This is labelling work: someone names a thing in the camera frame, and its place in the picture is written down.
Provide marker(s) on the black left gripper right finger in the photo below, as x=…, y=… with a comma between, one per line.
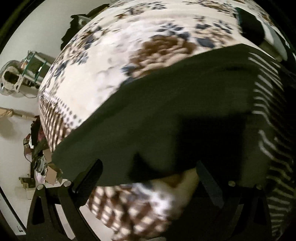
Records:
x=236, y=212

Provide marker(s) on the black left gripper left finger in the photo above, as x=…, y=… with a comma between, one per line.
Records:
x=44, y=222

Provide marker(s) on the dark green knit garment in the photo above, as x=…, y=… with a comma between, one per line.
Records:
x=197, y=110

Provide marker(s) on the black clothes pile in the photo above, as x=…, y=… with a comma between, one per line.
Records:
x=78, y=22

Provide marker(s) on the black white striped garment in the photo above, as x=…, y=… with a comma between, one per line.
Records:
x=274, y=105

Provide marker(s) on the green white storage shelf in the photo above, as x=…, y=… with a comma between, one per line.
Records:
x=34, y=68

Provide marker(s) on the dark green plush blanket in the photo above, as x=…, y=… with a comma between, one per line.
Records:
x=261, y=34

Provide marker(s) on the floral bed sheet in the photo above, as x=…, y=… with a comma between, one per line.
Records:
x=125, y=42

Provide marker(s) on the wooden broom handle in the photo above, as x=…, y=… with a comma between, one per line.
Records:
x=4, y=112

